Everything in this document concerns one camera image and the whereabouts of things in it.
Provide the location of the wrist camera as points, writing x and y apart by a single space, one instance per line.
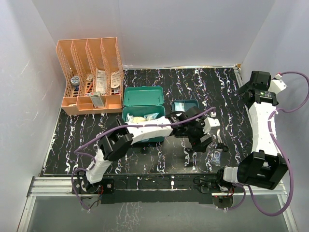
277 85
211 123

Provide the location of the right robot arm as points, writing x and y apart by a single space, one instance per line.
265 166

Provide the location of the teal white packet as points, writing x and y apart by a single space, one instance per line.
179 106

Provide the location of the peach plastic file organizer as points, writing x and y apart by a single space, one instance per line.
82 57

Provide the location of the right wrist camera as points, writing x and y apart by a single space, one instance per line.
277 85

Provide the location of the beige gauze packet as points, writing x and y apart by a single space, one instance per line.
137 119

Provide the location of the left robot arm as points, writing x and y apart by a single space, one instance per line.
114 144

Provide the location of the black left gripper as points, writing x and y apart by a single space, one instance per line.
196 143

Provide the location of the clear small packet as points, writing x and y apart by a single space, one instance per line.
216 158

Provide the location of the white stapler box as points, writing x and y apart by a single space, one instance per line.
97 100

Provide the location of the white blue mask packet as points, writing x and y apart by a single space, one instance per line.
129 118

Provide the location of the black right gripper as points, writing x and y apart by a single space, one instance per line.
242 92

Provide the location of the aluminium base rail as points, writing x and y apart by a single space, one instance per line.
153 204

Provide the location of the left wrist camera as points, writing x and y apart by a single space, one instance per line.
211 123

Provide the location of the black scissors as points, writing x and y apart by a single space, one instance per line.
220 144

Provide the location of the white paper packet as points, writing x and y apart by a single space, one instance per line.
101 82

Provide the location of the round blue white tin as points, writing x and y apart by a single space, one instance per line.
75 81

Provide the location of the teal medicine kit box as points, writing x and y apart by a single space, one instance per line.
140 101

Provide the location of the blue cotton swab bag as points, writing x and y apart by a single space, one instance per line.
151 116

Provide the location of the dark teal divider tray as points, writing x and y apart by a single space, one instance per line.
188 104

